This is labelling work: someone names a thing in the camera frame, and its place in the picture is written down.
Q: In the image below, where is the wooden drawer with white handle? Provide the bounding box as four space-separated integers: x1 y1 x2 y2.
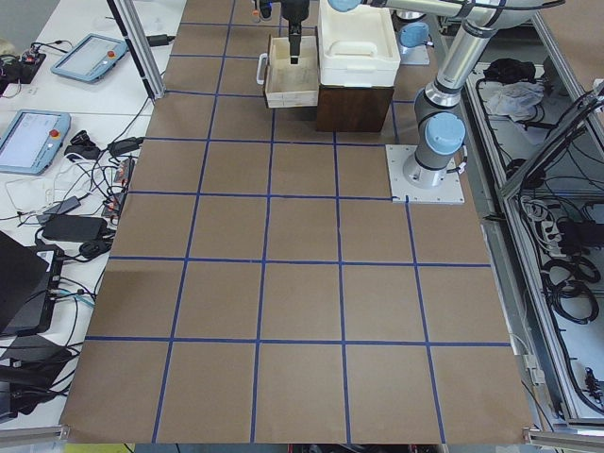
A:
256 36 319 109

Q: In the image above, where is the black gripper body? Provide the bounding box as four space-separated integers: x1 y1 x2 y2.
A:
252 0 272 20
281 0 310 23

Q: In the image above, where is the teach pendant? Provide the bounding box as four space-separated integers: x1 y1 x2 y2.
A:
51 33 128 83
1 109 72 176

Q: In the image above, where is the aluminium frame post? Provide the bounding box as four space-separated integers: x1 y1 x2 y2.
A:
107 0 165 102

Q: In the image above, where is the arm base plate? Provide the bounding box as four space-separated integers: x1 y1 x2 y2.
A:
385 144 465 205

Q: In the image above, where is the white plastic tray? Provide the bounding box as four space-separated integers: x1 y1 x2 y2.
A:
317 1 400 88

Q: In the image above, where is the dark brown wooden cabinet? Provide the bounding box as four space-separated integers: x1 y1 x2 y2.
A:
316 85 394 132

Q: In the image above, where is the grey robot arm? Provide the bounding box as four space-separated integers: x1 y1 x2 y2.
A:
364 0 560 189

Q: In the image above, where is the black power adapter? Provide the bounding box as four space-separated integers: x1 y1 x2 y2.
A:
42 214 109 243

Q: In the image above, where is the black laptop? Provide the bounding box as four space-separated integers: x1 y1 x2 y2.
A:
1 233 64 338

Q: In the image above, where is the teach pendant far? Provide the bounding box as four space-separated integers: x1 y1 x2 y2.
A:
51 33 128 83

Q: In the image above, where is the teach pendant near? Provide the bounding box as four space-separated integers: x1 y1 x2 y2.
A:
1 109 72 176

